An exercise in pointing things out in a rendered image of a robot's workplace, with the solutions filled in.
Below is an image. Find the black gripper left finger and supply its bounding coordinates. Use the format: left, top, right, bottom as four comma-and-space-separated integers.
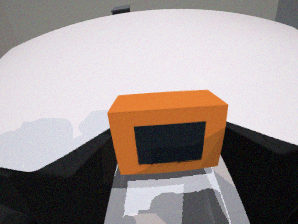
0, 128, 118, 224

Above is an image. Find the orange block with dark square face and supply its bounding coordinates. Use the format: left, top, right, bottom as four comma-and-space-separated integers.
106, 89, 227, 175

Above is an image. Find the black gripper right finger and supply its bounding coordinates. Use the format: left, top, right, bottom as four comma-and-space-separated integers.
221, 121, 298, 224

